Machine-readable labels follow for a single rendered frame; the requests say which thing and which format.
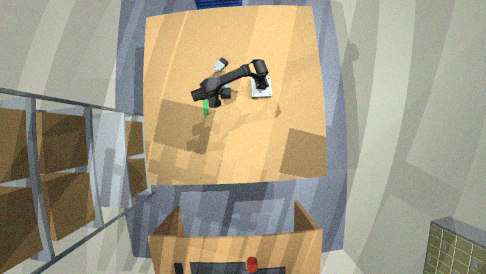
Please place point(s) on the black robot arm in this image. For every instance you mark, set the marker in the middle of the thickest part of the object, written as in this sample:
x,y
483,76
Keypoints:
x,y
211,85

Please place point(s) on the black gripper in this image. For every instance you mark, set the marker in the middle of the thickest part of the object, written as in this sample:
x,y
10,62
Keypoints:
x,y
225,94

